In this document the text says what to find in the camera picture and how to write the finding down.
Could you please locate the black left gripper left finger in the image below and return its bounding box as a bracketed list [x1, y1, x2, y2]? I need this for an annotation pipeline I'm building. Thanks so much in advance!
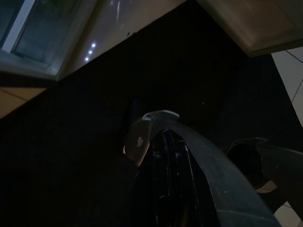
[134, 130, 172, 227]

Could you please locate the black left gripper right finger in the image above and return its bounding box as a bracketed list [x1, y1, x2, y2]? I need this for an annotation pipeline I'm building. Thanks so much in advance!
[168, 129, 220, 227]

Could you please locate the robot left leg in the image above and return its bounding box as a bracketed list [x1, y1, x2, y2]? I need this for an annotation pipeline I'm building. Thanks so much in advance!
[122, 110, 281, 227]

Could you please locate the black floor mat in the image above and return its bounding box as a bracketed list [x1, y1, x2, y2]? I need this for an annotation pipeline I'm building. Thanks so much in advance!
[0, 0, 303, 227]

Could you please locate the white framed glass door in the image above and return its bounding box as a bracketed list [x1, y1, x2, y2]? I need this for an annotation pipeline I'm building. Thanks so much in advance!
[0, 0, 100, 82]

